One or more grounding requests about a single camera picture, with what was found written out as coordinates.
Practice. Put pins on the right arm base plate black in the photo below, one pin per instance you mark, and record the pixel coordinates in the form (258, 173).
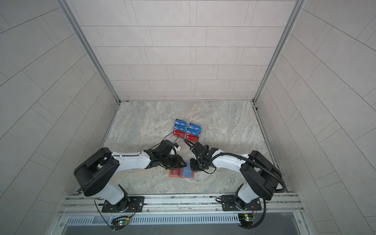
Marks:
(233, 203)

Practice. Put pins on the circuit board with wires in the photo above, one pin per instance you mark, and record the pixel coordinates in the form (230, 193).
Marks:
(246, 220)
(120, 222)

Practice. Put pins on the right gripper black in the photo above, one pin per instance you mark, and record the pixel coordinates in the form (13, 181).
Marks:
(192, 165)

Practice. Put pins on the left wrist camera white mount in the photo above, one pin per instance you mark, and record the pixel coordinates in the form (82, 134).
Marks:
(176, 149)

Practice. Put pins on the clear acrylic card display stand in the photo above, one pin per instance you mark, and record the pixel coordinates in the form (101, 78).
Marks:
(188, 131)

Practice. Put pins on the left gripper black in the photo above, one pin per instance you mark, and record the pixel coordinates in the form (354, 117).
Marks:
(177, 163)

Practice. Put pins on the orange card holder wallet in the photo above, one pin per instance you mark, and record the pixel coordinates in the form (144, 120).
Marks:
(187, 172)

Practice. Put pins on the right circuit board with wires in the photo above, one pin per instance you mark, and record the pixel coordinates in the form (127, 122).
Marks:
(246, 220)

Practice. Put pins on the blue card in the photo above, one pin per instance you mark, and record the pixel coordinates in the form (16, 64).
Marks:
(180, 127)
(195, 127)
(193, 132)
(181, 122)

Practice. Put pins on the blue card top right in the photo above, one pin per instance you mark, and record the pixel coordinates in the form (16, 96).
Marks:
(195, 127)

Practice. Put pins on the aluminium mounting rail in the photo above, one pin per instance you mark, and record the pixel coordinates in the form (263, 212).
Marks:
(181, 204)

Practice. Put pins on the left circuit board with wires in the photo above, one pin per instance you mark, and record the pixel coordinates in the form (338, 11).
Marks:
(120, 222)

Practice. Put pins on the blue card top left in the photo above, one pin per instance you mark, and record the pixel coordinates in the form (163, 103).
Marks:
(181, 122)

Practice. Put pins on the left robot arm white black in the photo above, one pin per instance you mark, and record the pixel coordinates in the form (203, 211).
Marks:
(94, 174)

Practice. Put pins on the red vip card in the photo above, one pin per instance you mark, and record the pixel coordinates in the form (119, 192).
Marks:
(175, 173)
(179, 133)
(192, 138)

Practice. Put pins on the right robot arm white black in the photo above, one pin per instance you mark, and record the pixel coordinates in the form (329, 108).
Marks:
(262, 177)

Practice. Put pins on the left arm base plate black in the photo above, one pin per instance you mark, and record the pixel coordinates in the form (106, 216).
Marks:
(130, 205)

